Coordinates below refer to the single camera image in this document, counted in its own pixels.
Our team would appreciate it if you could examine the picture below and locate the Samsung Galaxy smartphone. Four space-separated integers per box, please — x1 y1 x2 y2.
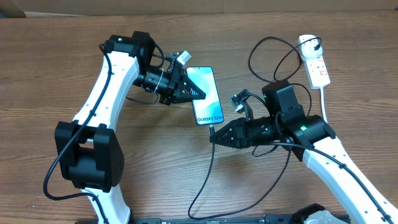
186 67 224 126

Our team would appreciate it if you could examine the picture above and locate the black USB charging cable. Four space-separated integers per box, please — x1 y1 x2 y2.
187 35 323 220

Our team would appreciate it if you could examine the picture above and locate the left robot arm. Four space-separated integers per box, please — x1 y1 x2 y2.
43 31 206 223

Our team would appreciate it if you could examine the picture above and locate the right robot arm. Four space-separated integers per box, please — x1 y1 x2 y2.
210 80 397 223

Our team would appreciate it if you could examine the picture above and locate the white charger plug adapter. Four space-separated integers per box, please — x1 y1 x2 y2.
298 34 323 61

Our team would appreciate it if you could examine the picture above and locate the white power strip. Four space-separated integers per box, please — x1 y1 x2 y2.
303 55 330 90

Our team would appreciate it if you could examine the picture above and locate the cardboard backdrop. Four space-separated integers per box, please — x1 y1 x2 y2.
1 0 397 17

